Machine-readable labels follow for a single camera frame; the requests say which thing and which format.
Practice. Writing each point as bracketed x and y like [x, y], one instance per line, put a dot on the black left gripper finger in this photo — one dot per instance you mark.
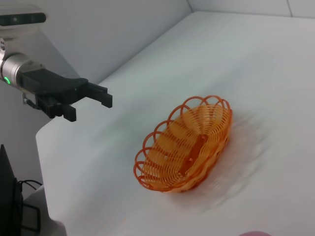
[67, 113]
[102, 96]

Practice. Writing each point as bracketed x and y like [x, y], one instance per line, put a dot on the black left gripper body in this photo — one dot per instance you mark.
[51, 84]

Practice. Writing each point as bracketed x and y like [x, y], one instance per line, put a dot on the orange woven plastic basket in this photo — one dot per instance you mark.
[172, 147]

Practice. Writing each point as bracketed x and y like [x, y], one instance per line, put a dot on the pink toy peach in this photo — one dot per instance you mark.
[254, 234]

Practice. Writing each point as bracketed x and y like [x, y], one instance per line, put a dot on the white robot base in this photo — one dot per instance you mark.
[53, 221]

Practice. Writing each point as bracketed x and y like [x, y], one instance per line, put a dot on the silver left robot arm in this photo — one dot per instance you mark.
[14, 67]

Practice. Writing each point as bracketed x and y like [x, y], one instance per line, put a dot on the black framed panel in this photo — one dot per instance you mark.
[31, 216]

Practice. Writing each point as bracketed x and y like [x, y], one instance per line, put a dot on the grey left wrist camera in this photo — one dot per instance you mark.
[22, 19]

